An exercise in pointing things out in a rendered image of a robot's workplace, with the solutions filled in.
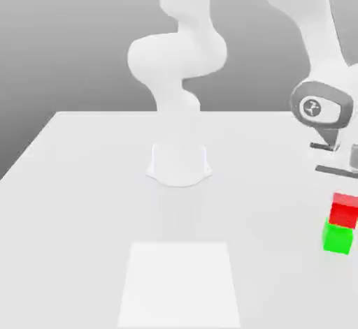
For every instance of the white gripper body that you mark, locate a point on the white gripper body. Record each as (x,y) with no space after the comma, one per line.
(339,176)

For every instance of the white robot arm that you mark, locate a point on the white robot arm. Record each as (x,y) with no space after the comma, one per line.
(179,55)

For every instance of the small red cube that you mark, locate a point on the small red cube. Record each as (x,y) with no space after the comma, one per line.
(344,215)

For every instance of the small green cube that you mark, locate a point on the small green cube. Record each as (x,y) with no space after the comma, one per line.
(337,239)

